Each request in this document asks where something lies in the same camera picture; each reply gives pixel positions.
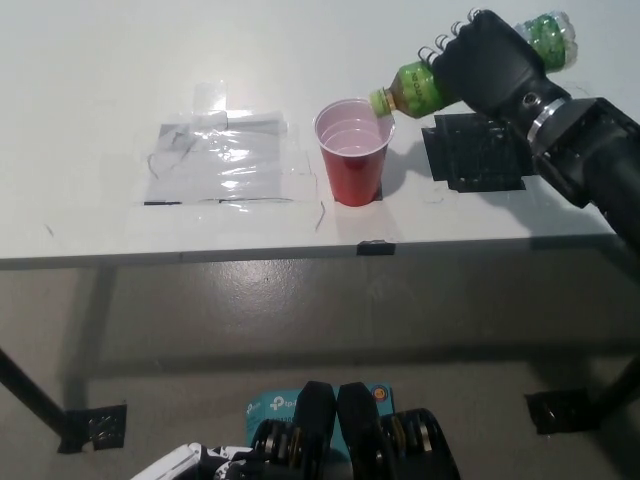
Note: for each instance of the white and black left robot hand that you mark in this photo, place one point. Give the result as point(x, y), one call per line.
point(220, 460)

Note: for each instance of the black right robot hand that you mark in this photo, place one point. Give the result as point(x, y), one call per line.
point(495, 70)

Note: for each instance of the green tea plastic bottle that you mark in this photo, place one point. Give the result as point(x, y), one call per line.
point(415, 87)

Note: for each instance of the black robot torso blocks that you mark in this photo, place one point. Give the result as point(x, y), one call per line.
point(357, 435)

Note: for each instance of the red plastic cup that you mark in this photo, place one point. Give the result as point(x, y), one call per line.
point(352, 175)

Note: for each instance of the teal tp-link box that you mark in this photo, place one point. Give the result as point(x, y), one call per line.
point(270, 407)

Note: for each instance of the large black tape square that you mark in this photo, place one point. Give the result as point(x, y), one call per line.
point(470, 155)

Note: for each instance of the black table leg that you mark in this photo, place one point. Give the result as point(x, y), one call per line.
point(30, 387)

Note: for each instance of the black tape tab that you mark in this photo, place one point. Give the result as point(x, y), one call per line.
point(375, 248)

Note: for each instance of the clear tape strip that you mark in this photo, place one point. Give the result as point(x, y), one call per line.
point(210, 97)

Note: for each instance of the clear taped plastic sheet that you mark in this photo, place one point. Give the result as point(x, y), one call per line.
point(215, 165)

